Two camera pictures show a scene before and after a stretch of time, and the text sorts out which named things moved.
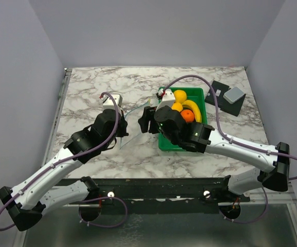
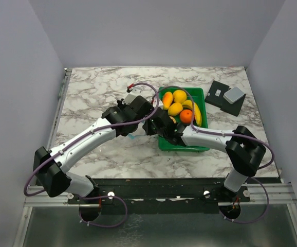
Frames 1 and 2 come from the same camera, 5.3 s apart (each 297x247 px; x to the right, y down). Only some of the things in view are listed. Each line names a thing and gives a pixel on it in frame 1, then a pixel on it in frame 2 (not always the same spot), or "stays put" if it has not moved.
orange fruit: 188,115 stays put
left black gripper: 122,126 -> 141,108
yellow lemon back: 180,95 stays put
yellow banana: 194,107 stays put
